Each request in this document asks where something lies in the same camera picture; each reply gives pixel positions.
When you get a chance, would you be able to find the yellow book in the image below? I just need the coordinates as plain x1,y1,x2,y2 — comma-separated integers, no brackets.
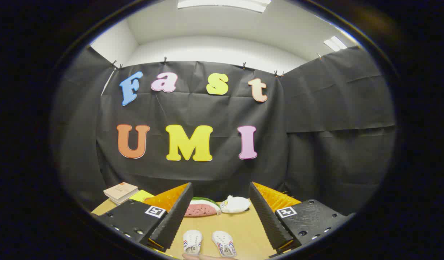
130,190,155,203

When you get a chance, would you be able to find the beige book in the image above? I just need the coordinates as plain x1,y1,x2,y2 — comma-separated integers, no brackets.
103,182,139,205

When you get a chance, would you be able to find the ceiling light panel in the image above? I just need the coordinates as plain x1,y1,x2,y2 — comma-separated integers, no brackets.
323,35,348,52
177,0,272,13

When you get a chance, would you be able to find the watermelon slice plush toy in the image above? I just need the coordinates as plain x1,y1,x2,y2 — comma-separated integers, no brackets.
184,197,222,217

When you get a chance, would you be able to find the white shoe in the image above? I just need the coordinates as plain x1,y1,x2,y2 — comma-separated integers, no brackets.
182,229,203,256
212,231,237,258

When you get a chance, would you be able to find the white plush toy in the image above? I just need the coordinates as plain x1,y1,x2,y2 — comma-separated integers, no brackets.
220,195,251,213

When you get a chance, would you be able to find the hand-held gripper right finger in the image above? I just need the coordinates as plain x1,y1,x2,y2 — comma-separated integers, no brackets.
248,182,356,255

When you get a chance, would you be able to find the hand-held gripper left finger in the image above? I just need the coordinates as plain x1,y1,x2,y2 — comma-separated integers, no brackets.
94,182,194,253

